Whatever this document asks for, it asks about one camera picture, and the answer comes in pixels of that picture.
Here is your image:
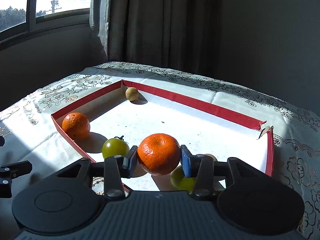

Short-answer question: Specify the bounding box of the white floral tablecloth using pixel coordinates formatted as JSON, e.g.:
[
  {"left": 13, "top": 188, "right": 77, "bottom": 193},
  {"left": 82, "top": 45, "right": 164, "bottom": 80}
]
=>
[{"left": 1, "top": 62, "right": 319, "bottom": 239}]

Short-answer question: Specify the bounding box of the brown longan fruit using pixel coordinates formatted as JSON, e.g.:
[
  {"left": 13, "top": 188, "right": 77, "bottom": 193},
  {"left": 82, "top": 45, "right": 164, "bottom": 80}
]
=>
[
  {"left": 205, "top": 154, "right": 217, "bottom": 161},
  {"left": 125, "top": 87, "right": 139, "bottom": 101}
]

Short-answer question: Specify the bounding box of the small orange tangerine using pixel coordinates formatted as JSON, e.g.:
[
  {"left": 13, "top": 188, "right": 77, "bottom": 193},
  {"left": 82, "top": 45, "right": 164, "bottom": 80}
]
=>
[{"left": 137, "top": 133, "right": 181, "bottom": 176}]

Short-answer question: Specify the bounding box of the large orange tangerine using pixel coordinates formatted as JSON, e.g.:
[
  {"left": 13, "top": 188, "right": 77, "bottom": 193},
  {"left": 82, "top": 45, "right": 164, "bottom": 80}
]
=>
[{"left": 62, "top": 112, "right": 90, "bottom": 141}]

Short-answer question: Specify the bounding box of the green tomato with stem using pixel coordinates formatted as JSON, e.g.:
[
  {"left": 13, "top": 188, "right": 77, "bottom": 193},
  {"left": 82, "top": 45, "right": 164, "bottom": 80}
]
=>
[{"left": 101, "top": 136, "right": 130, "bottom": 159}]

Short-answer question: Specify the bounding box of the small green tomato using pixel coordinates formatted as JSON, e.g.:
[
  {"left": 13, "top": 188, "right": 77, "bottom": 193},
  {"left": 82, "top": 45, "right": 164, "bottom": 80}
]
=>
[{"left": 170, "top": 166, "right": 196, "bottom": 193}]

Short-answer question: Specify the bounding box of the dark patterned curtain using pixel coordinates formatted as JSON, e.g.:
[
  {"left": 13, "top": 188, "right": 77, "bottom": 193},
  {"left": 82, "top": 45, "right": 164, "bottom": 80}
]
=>
[{"left": 89, "top": 0, "right": 220, "bottom": 76}]

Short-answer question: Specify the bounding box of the red shallow cardboard box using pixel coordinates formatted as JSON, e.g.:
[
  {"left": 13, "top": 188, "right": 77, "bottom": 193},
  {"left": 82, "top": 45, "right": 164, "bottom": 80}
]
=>
[{"left": 50, "top": 79, "right": 275, "bottom": 196}]

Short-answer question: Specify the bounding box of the window frame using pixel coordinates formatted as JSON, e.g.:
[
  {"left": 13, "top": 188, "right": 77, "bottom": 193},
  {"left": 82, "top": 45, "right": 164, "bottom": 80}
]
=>
[{"left": 1, "top": 0, "right": 91, "bottom": 43}]

